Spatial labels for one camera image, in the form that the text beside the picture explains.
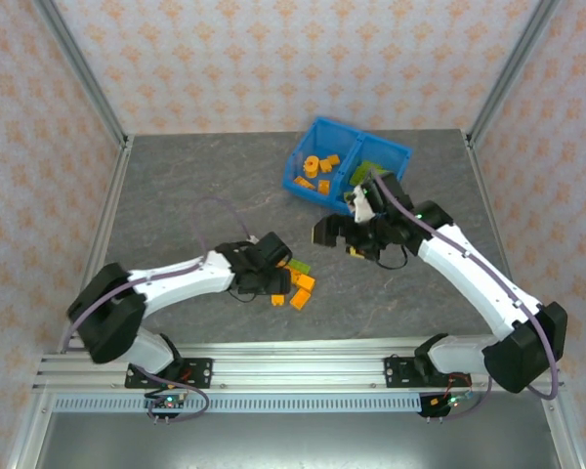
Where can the small square orange lego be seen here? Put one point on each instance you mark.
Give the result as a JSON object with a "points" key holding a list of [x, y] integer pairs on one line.
{"points": [[324, 186]]}

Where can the wide green lego plate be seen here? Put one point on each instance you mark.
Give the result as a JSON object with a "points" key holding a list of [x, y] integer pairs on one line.
{"points": [[360, 172]]}

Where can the round orange lego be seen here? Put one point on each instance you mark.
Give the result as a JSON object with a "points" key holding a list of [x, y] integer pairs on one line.
{"points": [[312, 165]]}

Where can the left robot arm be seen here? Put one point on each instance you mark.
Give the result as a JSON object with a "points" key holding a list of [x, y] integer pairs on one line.
{"points": [[185, 283]]}

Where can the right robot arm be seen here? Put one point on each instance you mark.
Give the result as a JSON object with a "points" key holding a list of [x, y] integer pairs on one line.
{"points": [[464, 283]]}

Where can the orange notched lego brick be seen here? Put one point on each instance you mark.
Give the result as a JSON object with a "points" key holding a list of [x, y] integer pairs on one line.
{"points": [[279, 299]]}

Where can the light green lego brick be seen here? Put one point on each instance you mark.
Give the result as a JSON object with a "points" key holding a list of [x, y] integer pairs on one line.
{"points": [[299, 267]]}

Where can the orange hollow square lego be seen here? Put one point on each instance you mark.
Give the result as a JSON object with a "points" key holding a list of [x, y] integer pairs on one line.
{"points": [[300, 298]]}

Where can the blue two-compartment bin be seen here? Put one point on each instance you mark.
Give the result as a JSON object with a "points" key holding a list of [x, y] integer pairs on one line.
{"points": [[322, 141]]}

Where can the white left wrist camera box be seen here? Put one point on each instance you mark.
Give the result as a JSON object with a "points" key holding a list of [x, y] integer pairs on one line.
{"points": [[252, 239]]}

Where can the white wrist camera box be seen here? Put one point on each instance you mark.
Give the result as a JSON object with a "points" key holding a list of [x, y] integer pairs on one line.
{"points": [[252, 239], [362, 207]]}

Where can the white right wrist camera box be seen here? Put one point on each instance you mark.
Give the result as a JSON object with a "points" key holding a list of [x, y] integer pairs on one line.
{"points": [[362, 207]]}

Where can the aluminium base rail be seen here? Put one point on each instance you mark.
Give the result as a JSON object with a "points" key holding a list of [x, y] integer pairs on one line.
{"points": [[298, 366]]}

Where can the aluminium table side rail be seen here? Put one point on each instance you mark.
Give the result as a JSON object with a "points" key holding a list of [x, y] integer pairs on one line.
{"points": [[113, 195], [488, 195]]}

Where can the aluminium frame post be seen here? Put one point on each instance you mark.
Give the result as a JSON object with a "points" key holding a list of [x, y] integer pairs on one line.
{"points": [[510, 73], [85, 73]]}

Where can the aluminium frame leg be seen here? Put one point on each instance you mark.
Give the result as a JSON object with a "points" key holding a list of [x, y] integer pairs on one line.
{"points": [[29, 435], [564, 435]]}

